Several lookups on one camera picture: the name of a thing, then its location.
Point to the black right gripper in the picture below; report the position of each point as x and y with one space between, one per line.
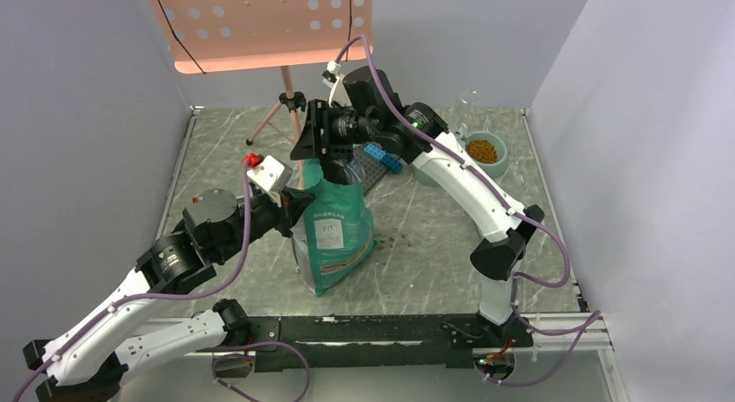
312 143

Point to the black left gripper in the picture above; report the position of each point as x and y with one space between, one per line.
293 202

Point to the green pet food bag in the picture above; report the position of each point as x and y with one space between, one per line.
336 232

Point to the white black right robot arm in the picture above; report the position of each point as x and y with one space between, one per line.
361 108

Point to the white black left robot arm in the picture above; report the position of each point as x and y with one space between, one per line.
94 359

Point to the teal double pet bowl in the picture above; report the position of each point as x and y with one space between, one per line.
419 153

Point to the dark grey brick baseplate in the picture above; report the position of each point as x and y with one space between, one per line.
374 171

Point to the dark blue toy brick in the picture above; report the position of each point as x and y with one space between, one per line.
392 164

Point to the spilled kibble on table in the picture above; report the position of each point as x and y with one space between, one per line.
400 241

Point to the brown kibble in bowl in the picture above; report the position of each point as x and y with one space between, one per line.
482 151

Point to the pink music stand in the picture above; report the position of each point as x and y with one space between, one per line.
206 37

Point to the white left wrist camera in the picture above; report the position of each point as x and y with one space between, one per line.
270 175

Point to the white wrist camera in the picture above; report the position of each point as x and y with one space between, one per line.
334 79
270 175

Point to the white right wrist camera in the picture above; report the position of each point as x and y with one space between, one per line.
334 79

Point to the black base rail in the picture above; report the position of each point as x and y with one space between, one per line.
450 340

